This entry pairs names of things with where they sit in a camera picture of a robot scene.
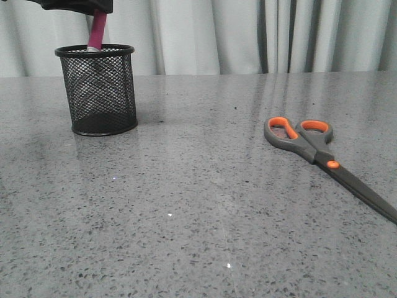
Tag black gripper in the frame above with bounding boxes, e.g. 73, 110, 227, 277
33, 0, 113, 15

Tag pink white pen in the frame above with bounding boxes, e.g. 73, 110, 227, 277
87, 9, 107, 53

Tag grey orange handled scissors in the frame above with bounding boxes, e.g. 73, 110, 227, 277
264, 117, 396, 224

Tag black mesh pen cup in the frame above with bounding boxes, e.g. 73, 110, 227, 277
55, 44, 138, 137

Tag grey pleated curtain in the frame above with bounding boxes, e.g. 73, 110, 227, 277
1, 1, 396, 77

